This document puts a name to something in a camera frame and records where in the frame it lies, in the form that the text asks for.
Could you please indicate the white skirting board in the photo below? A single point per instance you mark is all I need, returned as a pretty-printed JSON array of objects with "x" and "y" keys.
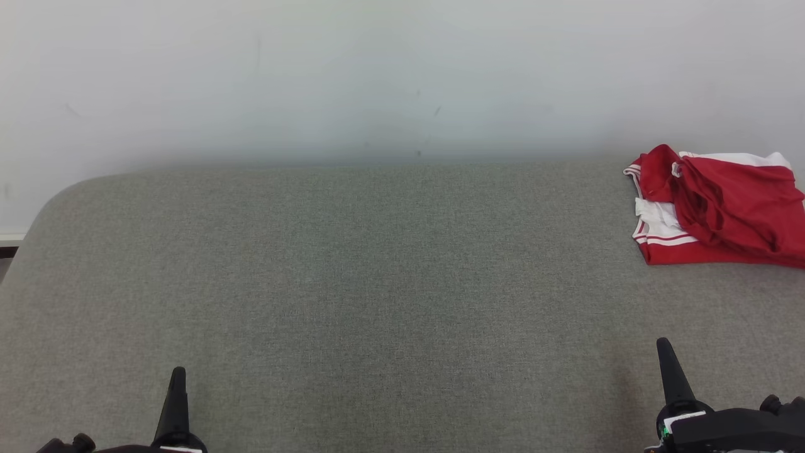
[{"x": 9, "y": 238}]

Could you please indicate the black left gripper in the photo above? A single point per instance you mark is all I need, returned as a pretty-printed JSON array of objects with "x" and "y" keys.
[{"x": 170, "y": 445}]

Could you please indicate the red basketball jersey white trim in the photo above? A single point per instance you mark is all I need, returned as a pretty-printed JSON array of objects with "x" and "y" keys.
[{"x": 666, "y": 253}]

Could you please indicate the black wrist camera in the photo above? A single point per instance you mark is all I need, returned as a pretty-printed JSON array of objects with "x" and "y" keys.
[
  {"x": 82, "y": 443},
  {"x": 772, "y": 404}
]

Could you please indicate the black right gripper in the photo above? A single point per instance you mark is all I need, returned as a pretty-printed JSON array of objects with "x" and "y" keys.
[{"x": 729, "y": 431}]

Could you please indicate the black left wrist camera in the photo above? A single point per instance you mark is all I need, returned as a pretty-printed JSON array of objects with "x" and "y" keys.
[{"x": 82, "y": 443}]

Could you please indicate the red shorts white side stripe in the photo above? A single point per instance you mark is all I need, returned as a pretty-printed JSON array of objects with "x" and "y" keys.
[{"x": 742, "y": 195}]

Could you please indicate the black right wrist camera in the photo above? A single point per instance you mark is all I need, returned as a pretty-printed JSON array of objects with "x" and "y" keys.
[{"x": 772, "y": 404}]

